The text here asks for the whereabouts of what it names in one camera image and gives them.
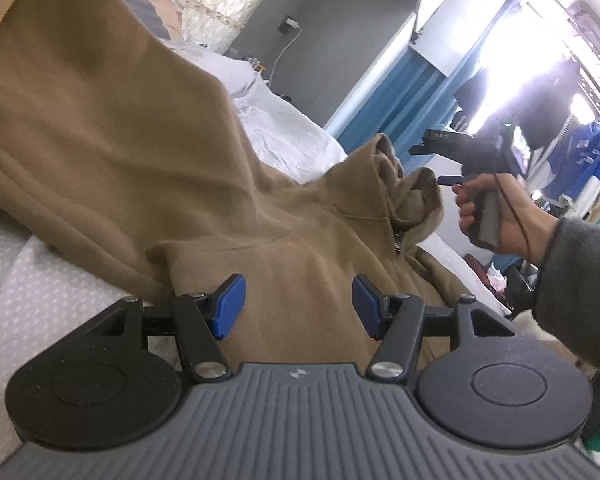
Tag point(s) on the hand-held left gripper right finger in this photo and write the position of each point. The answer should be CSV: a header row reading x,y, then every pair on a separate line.
x,y
366,305

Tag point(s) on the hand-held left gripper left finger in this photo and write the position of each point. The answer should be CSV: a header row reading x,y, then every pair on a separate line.
x,y
230,305

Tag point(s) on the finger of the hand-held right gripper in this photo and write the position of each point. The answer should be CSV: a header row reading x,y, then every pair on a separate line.
x,y
419,149
450,180

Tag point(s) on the brown hoodie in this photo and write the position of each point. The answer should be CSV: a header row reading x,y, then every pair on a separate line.
x,y
130,135

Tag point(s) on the person's right forearm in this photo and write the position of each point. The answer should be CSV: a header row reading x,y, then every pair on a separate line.
x,y
580,280

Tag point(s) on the metal ceiling clothes rack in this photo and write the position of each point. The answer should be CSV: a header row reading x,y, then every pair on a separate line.
x,y
597,60

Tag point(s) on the person's right hand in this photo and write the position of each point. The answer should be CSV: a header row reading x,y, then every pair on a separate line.
x,y
530,220

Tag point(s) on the blue curtain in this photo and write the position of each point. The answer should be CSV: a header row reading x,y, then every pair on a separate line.
x,y
405,100

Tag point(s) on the black hanging jacket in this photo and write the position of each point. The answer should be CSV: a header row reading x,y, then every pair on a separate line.
x,y
550,105

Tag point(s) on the blue white hanging jacket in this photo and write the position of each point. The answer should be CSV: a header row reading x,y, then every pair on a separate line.
x,y
580,155

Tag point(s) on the group of toiletry bottles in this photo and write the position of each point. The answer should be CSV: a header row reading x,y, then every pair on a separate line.
x,y
257,64

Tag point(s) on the white rolled duvet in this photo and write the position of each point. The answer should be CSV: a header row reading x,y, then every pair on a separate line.
x,y
220,67

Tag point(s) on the patchwork pillow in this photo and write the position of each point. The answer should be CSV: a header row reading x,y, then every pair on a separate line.
x,y
150,10

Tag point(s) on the grey wall cabinet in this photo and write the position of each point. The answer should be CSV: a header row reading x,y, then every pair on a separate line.
x,y
460,25

